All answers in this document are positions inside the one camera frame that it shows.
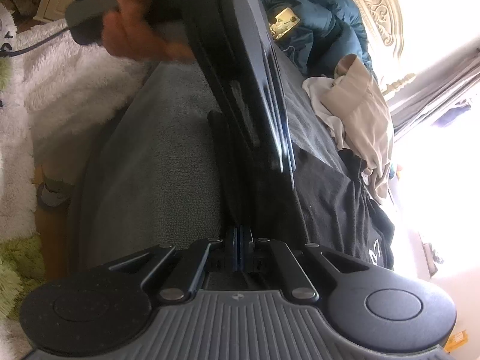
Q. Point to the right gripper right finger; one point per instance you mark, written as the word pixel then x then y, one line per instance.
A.
pixel 270 264

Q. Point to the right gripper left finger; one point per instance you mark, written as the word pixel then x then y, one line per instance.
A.
pixel 209 263

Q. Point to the black t-shirt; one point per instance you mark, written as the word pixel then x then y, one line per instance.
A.
pixel 327 205

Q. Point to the beige clothes pile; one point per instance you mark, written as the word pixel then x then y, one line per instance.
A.
pixel 355 112

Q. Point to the person left hand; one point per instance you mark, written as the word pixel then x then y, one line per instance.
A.
pixel 127 35

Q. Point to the grey bed blanket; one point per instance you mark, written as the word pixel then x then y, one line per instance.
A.
pixel 151 176

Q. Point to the blue duvet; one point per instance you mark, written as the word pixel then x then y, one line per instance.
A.
pixel 328 30

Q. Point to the cream carved headboard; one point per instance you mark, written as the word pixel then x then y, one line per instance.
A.
pixel 383 19

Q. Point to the grey curtain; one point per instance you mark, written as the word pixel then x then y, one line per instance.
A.
pixel 433 92

